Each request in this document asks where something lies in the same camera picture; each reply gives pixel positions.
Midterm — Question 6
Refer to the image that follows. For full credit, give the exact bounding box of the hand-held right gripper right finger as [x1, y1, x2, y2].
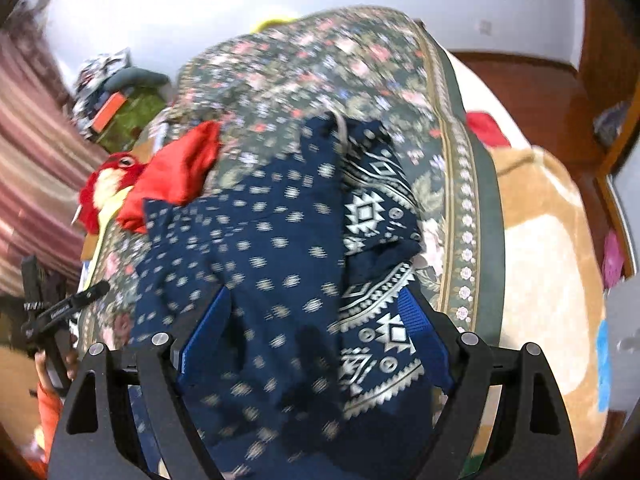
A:
[397, 285, 581, 480]

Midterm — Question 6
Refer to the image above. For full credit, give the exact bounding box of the small red cloth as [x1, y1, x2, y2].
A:
[465, 110, 512, 150]

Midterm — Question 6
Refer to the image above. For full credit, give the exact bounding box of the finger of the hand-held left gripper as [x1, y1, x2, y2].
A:
[21, 255, 42, 331]
[50, 281, 111, 320]

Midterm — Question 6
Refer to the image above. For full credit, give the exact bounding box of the tan plush blanket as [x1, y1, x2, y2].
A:
[447, 50, 608, 466]

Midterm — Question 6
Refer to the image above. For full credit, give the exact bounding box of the pink bag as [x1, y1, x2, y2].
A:
[602, 230, 626, 288]

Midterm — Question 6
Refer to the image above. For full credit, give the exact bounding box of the striped pink curtain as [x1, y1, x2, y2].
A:
[0, 15, 108, 296]

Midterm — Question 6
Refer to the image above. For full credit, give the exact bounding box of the grey printed bag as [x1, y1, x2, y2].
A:
[592, 101, 631, 150]

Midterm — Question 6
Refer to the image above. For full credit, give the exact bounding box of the pile of clutter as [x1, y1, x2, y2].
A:
[72, 47, 133, 136]

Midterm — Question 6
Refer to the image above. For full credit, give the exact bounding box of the yellow cushion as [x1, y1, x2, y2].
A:
[251, 14, 296, 33]

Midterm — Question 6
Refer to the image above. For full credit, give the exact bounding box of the red garment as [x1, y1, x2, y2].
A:
[117, 120, 222, 235]

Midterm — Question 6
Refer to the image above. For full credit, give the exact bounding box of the person's left forearm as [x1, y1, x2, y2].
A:
[34, 380, 66, 463]

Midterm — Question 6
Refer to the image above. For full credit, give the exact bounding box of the orange box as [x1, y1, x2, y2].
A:
[91, 91, 126, 131]

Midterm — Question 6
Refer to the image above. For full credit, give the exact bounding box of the navy patterned garment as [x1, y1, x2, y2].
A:
[127, 110, 451, 480]

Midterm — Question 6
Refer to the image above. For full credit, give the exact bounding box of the dark grey pillow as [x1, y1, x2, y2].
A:
[106, 67, 171, 95]

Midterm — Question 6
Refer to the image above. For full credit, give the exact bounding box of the person's left hand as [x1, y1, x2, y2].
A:
[34, 347, 80, 391]

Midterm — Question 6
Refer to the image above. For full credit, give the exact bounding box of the floral blanket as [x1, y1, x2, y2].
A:
[77, 5, 506, 480]

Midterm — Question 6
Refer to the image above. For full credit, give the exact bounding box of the red plush toy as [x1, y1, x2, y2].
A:
[76, 152, 151, 235]

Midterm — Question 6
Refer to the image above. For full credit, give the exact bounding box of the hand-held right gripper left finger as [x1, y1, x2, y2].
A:
[47, 287, 232, 480]

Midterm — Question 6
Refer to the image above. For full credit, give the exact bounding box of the wooden wardrobe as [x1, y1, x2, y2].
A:
[577, 0, 640, 281]

